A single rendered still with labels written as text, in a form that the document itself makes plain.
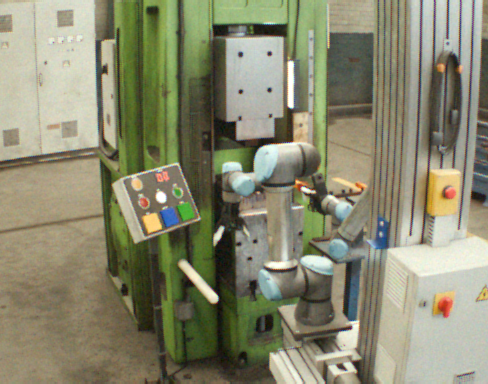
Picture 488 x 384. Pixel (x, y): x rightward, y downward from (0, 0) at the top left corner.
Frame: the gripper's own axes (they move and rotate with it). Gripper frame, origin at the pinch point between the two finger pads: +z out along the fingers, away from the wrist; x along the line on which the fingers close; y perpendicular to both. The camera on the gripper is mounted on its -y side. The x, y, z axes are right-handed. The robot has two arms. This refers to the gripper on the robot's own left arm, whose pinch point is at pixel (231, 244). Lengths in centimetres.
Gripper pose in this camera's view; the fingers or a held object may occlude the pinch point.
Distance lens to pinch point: 267.5
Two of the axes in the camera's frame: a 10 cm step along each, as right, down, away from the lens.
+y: 2.3, 2.9, -9.3
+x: 9.7, -0.7, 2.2
